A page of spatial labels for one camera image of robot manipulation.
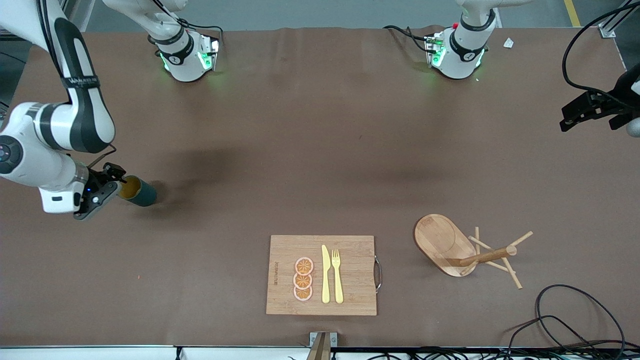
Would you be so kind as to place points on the wooden cup rack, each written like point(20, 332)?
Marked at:
point(440, 240)

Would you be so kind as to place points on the orange slice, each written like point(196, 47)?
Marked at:
point(304, 266)

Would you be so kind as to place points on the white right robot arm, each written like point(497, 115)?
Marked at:
point(80, 115)

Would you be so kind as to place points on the yellow plastic knife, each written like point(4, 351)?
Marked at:
point(325, 275)

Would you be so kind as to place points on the brown table cover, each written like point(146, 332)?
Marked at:
point(320, 150)

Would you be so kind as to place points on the white paper scrap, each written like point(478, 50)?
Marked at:
point(508, 43)

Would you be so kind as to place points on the white table edge rail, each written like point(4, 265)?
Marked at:
point(100, 354)

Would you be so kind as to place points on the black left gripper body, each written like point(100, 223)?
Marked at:
point(616, 99)

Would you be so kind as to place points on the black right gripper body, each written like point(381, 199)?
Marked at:
point(98, 176)

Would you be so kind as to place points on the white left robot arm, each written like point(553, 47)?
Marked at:
point(465, 50)

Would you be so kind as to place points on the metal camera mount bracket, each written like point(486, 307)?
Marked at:
point(322, 345)

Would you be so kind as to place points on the dark teal cup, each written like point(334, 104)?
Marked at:
point(145, 194)

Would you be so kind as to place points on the yellow plastic fork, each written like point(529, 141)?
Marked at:
point(338, 280)

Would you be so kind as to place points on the bamboo cutting board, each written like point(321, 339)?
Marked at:
point(350, 280)

